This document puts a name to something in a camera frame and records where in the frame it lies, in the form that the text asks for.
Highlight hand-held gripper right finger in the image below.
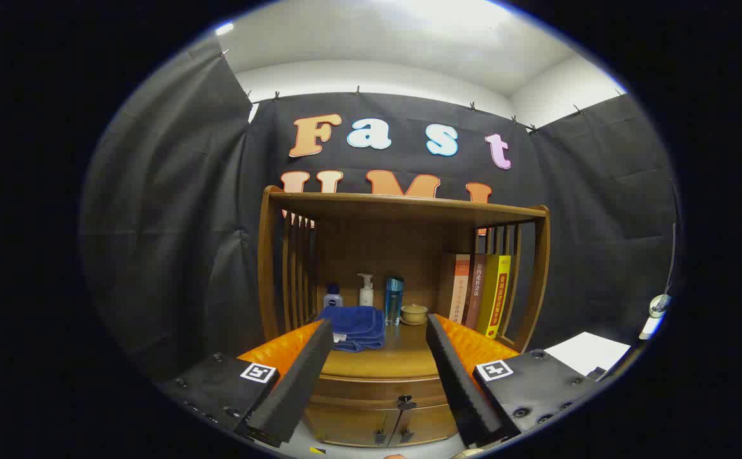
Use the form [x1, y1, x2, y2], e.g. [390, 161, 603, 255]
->
[425, 314, 601, 448]

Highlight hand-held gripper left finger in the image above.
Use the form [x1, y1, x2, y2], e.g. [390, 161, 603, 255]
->
[159, 317, 335, 447]

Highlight wooden drawer with black knob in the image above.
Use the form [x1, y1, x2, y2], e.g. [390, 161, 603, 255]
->
[307, 373, 451, 412]

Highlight wooden countertop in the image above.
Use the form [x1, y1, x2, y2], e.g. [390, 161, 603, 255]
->
[269, 312, 525, 380]

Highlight wooden cabinet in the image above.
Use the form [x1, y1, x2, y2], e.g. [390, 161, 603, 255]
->
[258, 185, 550, 447]

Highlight blue folded towel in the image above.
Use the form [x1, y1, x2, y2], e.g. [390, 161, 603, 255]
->
[315, 305, 386, 353]

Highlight beige book with orange band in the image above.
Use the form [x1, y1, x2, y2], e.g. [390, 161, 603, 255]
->
[449, 254, 472, 323]

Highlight yellow book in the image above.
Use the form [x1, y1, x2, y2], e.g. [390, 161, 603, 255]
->
[477, 255, 512, 340]

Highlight brown book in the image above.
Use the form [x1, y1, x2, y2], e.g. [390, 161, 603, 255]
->
[462, 255, 488, 329]

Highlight blue glass bottle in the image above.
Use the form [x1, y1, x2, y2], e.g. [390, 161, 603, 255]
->
[385, 277, 405, 326]

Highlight white table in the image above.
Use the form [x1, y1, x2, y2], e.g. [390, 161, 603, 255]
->
[544, 331, 632, 377]

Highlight black backdrop cloth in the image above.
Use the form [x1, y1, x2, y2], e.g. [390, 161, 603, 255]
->
[80, 35, 681, 383]

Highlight white device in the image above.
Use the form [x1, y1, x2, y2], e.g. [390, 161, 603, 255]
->
[639, 293, 673, 340]

